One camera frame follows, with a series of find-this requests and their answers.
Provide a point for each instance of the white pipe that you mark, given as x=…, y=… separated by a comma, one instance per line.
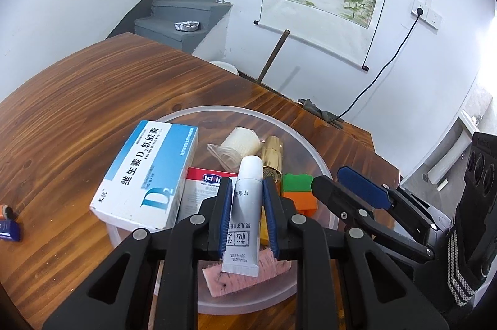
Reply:
x=444, y=169

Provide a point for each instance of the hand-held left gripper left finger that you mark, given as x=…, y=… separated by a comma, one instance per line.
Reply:
x=225, y=213

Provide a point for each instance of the green orange building block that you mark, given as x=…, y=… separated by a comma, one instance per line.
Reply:
x=297, y=190

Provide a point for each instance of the grey glove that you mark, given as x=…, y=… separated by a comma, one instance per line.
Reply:
x=322, y=112

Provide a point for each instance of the orange black small bottle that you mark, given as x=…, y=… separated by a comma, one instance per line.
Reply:
x=7, y=211

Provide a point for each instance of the white blue medicine box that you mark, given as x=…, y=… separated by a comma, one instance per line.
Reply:
x=147, y=167

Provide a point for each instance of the white wall socket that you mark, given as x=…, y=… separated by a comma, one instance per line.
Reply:
x=427, y=13

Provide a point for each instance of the foil tray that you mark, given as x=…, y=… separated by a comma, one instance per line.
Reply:
x=187, y=26

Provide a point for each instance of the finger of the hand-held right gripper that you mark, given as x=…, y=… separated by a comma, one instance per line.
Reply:
x=334, y=198
x=363, y=188

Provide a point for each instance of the red white packet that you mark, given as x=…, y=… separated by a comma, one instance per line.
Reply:
x=198, y=190

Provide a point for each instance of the clear plastic bowl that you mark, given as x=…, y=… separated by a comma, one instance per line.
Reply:
x=295, y=143

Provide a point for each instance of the white ointment tube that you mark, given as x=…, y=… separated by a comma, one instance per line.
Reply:
x=244, y=198

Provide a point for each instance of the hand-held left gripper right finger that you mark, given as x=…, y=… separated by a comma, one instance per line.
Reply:
x=270, y=213

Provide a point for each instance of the wooden stick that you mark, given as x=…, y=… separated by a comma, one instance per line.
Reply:
x=271, y=58

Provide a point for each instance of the white tape roll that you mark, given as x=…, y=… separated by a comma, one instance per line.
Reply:
x=242, y=141

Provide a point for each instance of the gold lipstick tube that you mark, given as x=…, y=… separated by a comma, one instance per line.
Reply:
x=273, y=155

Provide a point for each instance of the yellow building block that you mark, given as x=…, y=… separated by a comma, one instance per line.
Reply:
x=264, y=233

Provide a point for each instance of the wooden desktop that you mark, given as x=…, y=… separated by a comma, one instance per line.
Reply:
x=77, y=101

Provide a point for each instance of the pink sponge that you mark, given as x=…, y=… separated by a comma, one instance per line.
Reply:
x=233, y=283

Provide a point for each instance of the grey staircase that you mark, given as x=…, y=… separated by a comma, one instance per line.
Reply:
x=174, y=15

